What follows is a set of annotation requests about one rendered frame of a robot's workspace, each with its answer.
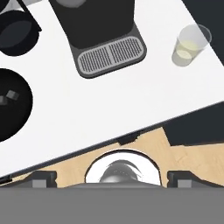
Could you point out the grey ice cube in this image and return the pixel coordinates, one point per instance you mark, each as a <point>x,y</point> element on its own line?
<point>12,95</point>
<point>3,100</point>

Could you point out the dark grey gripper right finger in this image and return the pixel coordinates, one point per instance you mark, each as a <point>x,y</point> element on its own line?
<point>178,176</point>

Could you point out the black ice bowl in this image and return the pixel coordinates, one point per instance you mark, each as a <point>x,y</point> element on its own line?
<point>13,116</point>

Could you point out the black round pot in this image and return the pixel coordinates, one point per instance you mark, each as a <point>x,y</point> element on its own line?
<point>16,33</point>

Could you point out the white round thing, grey dome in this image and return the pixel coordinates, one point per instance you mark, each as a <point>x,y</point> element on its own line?
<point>122,166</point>

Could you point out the dark cupboard front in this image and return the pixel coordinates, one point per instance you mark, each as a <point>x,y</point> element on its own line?
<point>195,125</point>

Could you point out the clear glass of lemonade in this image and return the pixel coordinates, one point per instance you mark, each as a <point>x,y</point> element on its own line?
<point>189,46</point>

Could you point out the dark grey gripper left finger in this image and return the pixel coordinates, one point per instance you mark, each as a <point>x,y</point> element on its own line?
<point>43,176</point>

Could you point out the black coffee machine, grey tray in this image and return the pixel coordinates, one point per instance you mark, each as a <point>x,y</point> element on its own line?
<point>96,32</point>

